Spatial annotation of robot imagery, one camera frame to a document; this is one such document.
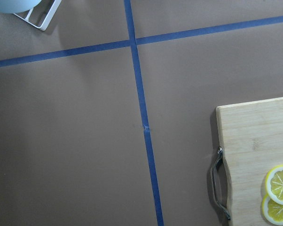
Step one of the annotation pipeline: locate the bamboo cutting board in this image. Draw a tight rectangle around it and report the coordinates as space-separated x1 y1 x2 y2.
216 97 283 226

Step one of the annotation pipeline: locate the lower lemon slice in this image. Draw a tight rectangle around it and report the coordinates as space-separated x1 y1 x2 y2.
261 195 283 226

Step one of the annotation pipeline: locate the metal cutting board handle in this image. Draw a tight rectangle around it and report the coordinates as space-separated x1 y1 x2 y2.
210 146 231 221

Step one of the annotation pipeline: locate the white wire rack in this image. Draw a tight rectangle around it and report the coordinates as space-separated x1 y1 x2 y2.
14 0 62 31

